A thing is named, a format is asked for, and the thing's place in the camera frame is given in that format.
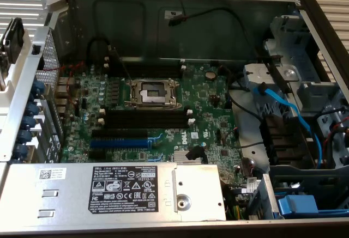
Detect silver power supply unit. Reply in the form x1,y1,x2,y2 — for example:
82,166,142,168
0,161,227,224

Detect white sticker label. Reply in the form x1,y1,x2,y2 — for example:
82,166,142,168
163,8,184,20

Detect thin metal locking lever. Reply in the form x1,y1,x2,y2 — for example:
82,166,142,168
113,47,132,82

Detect blue card retainer clip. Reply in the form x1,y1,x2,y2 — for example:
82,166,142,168
27,103,41,116
13,144,28,158
21,117,38,130
31,81,46,97
17,130,33,143

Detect large metal port block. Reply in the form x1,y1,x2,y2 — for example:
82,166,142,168
56,86,72,99

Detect green motherboard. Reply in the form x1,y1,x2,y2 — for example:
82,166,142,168
58,62,246,195

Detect red black twisted wire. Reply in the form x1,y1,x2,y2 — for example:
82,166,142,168
43,60,86,106

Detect silver finned heat sink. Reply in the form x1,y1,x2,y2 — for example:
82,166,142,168
173,150,204,165

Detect blue expansion slot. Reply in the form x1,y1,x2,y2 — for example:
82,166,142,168
89,138,150,149

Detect short black expansion slot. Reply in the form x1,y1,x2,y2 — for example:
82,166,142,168
87,150,107,160

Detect blue flat wire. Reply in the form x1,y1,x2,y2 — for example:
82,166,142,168
252,84,325,168

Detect black ribbed plastic block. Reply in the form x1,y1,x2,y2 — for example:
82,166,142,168
260,114,318,167

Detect long black expansion slot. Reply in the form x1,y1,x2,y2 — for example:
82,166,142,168
91,128,149,138

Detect black wire plug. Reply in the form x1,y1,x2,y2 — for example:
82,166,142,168
184,145,206,164

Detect black looped wire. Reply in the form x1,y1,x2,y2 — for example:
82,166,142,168
86,38,110,66

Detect metal CPU socket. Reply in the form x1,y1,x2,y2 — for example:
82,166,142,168
124,77,185,111

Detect grey metal PC case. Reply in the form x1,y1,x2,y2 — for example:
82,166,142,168
0,0,349,230

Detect metal ethernet port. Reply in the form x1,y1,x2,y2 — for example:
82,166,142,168
57,76,74,87

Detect RAM slot with white latches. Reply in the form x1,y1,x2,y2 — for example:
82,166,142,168
99,108,193,120
97,117,196,129

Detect white parts rack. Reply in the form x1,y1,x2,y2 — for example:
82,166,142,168
0,17,36,168

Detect grey metal disk bay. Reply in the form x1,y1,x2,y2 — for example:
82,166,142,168
263,14,349,168

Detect white barcode tag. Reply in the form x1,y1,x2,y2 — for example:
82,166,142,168
243,177,259,194

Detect black wire with connector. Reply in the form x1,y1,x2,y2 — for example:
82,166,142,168
166,0,258,59

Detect blue plastic disk caddy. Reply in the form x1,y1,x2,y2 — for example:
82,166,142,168
276,193,349,218

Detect yellow green power wires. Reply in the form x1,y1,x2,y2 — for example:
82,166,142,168
227,204,246,221

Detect black hard disk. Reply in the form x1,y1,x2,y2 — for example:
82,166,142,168
2,17,26,64

